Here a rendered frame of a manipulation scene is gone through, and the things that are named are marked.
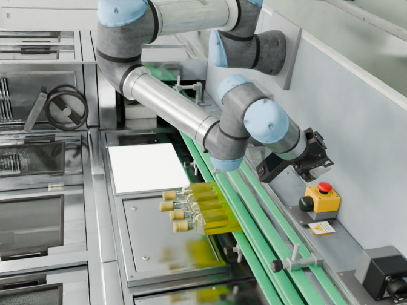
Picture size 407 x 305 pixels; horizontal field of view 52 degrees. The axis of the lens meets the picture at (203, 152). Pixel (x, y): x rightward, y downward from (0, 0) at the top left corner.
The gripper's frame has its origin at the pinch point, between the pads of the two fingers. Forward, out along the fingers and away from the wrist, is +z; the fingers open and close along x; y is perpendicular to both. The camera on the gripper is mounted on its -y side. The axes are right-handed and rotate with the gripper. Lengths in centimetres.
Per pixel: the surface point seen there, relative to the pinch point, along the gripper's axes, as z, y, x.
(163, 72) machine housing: 46, -65, 106
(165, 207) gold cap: 9, -52, 14
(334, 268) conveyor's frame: 3.1, -3.8, -23.1
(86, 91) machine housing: 24, -98, 101
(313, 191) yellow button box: 10.0, -3.7, -0.6
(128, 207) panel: 17, -75, 25
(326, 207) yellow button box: 12.0, -2.3, -5.7
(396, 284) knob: -0.4, 8.2, -30.6
